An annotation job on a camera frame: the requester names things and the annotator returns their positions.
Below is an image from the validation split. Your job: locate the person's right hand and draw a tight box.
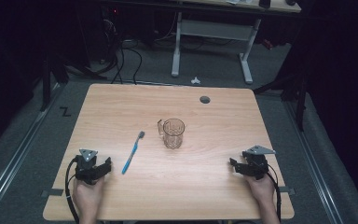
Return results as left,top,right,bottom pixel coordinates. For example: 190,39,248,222
242,173,276,203

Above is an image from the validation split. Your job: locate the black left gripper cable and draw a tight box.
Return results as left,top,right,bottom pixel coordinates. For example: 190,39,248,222
63,156,80,224

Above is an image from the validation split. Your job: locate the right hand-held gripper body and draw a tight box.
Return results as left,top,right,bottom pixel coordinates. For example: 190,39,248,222
241,145,277,181

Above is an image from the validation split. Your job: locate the person's left hand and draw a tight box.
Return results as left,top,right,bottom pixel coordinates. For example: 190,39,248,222
72,175,105,216

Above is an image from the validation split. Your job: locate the metal floor rail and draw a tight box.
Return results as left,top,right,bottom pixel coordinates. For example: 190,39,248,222
0,83,65,217
282,100,345,224

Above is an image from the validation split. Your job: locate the red object on floor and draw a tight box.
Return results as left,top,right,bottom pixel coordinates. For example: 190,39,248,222
261,38,275,50

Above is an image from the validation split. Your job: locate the black metal stand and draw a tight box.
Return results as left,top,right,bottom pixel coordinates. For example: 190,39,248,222
252,69,310,133
39,50,71,113

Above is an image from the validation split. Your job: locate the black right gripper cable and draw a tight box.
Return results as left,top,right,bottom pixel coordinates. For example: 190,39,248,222
265,162,282,222

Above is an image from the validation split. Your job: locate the clear glass mug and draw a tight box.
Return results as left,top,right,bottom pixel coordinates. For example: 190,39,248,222
157,118,186,150

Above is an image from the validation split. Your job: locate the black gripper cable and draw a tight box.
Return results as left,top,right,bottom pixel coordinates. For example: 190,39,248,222
63,156,80,224
265,162,282,222

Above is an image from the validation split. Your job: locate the blue toothbrush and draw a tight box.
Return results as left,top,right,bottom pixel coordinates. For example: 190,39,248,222
120,130,146,175

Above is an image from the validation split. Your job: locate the grey tape strip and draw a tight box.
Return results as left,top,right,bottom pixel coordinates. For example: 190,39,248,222
278,186,296,196
40,188,64,199

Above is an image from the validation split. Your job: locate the white-legged background desk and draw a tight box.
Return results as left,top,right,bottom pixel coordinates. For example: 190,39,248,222
171,0,303,86

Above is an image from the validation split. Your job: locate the black floor cable bundle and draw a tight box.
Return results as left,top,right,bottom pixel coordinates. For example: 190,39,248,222
99,17,144,86

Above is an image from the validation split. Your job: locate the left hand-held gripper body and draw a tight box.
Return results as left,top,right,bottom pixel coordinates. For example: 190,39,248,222
74,148,106,186

